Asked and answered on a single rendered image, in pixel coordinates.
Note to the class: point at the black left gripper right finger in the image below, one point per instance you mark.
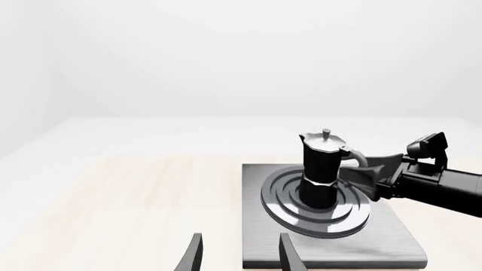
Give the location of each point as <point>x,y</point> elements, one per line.
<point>288,258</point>

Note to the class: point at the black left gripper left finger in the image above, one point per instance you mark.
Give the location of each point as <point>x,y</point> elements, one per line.
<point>192,257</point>

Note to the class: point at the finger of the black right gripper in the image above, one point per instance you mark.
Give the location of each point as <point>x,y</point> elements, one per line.
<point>388,162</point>
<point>361,178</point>

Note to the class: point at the flat grey stove plate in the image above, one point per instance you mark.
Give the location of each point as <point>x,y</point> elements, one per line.
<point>339,242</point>

